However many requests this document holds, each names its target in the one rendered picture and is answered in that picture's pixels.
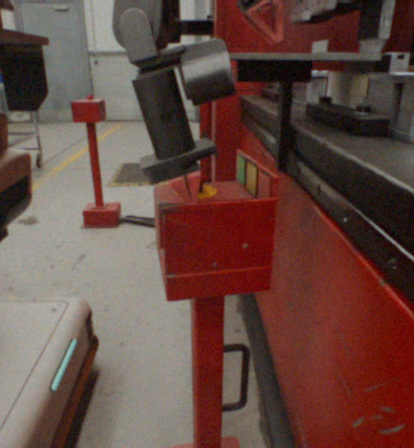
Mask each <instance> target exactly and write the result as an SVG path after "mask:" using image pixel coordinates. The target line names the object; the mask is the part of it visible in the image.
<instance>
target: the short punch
mask: <svg viewBox="0 0 414 448"><path fill-rule="evenodd" d="M394 2H395V0H362V3H361V10H360V16H359V23H358V30H357V37H356V41H357V42H360V47H359V53H366V52H375V51H382V50H383V39H387V38H388V37H389V34H390V30H391V24H392V18H393V13H394Z"/></svg>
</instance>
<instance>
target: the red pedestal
mask: <svg viewBox="0 0 414 448"><path fill-rule="evenodd" d="M71 109H72V117H73V123H83V122H86V126H87V135H88V136H87V142H88V150H89V157H90V166H91V173H92V181H93V188H94V197H95V203H88V204H87V205H86V206H85V208H84V209H83V210H82V217H83V222H82V224H81V226H80V228H117V227H118V225H119V223H120V222H119V216H120V214H121V204H120V203H104V200H103V191H102V183H101V174H100V157H99V149H98V140H97V132H96V123H95V122H101V121H103V120H105V119H106V103H105V99H93V98H92V95H87V99H79V100H76V101H72V102H71Z"/></svg>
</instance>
